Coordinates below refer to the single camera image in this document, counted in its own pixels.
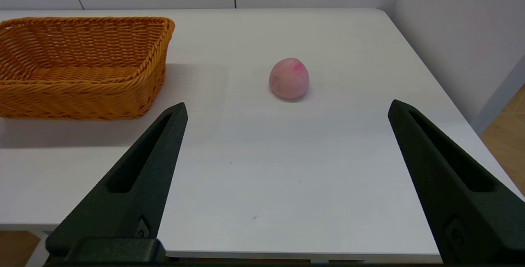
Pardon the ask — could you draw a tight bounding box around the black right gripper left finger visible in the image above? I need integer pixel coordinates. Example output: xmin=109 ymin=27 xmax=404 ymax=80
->
xmin=44 ymin=103 xmax=189 ymax=256

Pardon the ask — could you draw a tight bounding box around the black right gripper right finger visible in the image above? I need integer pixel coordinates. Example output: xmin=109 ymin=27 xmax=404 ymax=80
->
xmin=387 ymin=99 xmax=525 ymax=260

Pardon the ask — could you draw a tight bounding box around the orange woven wicker basket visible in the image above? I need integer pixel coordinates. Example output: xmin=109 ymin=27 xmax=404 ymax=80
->
xmin=0 ymin=16 xmax=176 ymax=120

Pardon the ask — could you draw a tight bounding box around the pink peach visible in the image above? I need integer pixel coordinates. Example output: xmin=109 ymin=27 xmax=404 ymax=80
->
xmin=269 ymin=57 xmax=310 ymax=100

